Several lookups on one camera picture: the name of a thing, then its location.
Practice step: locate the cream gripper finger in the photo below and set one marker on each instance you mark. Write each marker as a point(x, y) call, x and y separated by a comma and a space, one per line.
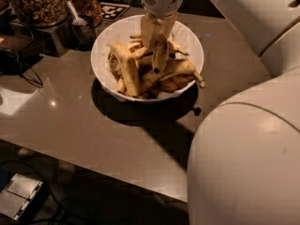
point(167, 24)
point(149, 27)

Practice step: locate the curved banana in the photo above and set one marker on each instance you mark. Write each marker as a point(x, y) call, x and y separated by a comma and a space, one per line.
point(160, 49)

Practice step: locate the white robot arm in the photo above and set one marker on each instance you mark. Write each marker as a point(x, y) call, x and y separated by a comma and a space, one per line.
point(244, 162)

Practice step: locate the white bowl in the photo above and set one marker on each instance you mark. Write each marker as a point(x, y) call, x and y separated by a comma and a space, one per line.
point(120, 32)

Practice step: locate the left long banana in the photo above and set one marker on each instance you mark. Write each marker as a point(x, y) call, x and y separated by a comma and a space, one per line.
point(124, 66)

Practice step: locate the right banana with stem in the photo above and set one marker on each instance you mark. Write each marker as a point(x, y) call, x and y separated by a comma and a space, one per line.
point(174, 67)

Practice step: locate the black white marker tag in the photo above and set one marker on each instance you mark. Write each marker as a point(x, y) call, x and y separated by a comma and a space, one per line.
point(111, 11)

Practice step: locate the dark cup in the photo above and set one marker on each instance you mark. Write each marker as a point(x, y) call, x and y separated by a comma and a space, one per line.
point(84, 35)

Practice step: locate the metal spoon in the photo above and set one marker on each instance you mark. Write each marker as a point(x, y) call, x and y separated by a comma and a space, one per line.
point(76, 19)

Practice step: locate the metal stand block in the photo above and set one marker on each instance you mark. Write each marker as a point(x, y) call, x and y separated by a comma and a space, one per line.
point(54, 40)

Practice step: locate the glass jar of nuts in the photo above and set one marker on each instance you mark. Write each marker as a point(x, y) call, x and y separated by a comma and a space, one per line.
point(40, 13)

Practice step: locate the grey box on floor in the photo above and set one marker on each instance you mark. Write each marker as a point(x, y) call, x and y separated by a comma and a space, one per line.
point(17, 194)

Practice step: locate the black device with cable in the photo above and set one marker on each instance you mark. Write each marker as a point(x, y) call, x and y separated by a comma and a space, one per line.
point(19, 52)

